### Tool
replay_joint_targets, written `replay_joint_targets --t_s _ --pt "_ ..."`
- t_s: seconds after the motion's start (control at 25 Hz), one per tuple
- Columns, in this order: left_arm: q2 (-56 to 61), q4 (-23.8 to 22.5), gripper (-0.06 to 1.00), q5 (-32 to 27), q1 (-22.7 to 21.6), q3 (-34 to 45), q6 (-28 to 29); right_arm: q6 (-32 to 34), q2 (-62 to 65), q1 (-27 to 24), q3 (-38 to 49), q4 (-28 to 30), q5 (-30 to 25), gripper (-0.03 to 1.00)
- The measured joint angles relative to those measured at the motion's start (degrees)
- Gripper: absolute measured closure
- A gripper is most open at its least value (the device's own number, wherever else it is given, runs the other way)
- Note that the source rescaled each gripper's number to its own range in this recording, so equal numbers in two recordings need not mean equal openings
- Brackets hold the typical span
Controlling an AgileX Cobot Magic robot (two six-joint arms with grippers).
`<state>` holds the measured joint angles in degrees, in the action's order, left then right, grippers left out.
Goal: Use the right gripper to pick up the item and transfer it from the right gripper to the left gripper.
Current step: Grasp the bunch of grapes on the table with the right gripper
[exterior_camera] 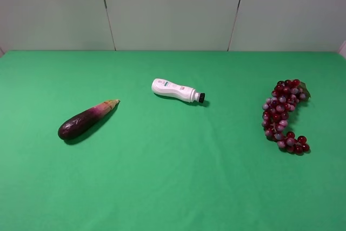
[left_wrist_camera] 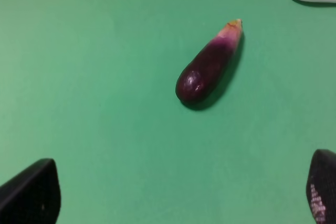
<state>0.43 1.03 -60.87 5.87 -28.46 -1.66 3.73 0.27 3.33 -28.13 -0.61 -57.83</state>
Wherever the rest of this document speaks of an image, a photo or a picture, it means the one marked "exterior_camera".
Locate red grape bunch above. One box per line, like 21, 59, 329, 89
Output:
261, 79, 311, 155

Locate purple eggplant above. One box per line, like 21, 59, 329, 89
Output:
57, 100, 120, 141

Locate white bottle black cap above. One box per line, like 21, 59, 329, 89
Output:
151, 78, 205, 103

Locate green table cloth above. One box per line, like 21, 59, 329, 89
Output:
1, 51, 345, 230

